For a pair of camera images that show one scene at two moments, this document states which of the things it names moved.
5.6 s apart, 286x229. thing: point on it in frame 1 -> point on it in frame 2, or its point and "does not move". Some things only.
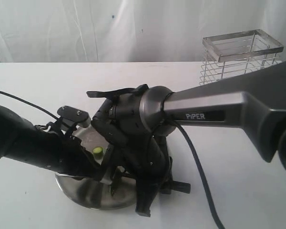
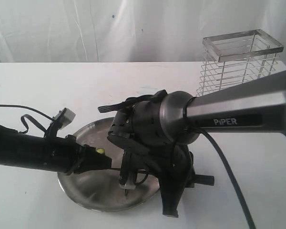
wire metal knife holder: x=231 y=54 does not move
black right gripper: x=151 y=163 -> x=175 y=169
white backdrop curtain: x=129 y=31 does not move
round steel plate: x=91 y=192 does not move
